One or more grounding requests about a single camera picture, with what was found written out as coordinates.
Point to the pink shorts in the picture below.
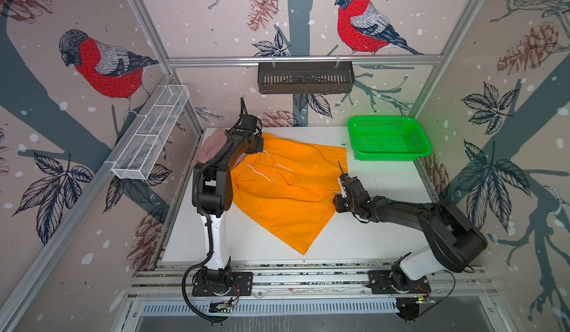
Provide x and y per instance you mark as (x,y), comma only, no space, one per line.
(210,147)

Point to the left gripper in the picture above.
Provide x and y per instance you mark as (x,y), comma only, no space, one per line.
(260,146)

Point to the orange shorts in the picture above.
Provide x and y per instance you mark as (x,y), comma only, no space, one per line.
(289,188)

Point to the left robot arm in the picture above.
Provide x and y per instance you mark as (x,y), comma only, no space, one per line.
(212,196)

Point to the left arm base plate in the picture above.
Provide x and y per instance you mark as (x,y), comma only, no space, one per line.
(219,284)

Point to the green plastic basket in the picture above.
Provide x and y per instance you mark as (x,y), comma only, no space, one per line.
(387,138)

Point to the black wall shelf basket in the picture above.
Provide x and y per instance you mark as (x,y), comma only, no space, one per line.
(325,77)

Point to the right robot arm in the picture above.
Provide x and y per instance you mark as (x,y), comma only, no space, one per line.
(453,241)

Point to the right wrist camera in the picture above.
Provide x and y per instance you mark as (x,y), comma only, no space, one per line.
(344,182)

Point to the white wire wall basket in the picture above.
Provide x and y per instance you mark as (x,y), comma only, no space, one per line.
(145,146)

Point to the aluminium mounting rail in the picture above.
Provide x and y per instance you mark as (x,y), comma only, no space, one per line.
(347,279)

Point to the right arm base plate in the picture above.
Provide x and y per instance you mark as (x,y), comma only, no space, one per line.
(384,282)

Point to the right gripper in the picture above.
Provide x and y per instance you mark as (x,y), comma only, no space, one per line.
(338,202)

